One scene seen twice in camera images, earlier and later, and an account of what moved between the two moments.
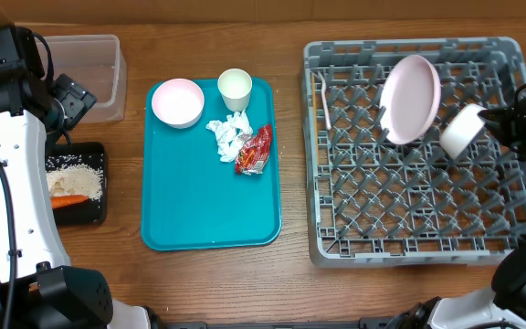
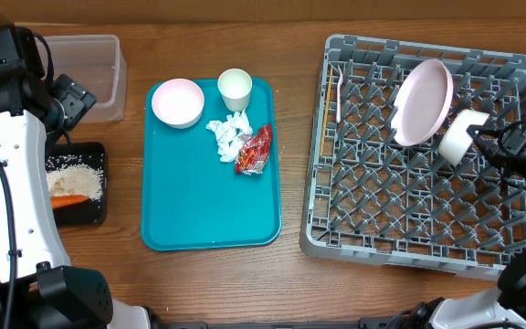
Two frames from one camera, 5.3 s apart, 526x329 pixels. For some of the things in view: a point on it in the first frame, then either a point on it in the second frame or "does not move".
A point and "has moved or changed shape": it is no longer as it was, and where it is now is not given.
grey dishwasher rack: (374, 202) has moved or changed shape
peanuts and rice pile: (78, 175) does not move
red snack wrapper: (253, 156) does not move
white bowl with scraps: (178, 102) does not move
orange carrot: (62, 200) does not move
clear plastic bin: (95, 62) does not move
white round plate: (410, 99) has moved or changed shape
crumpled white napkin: (231, 134) does not move
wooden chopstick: (315, 123) -> (326, 114)
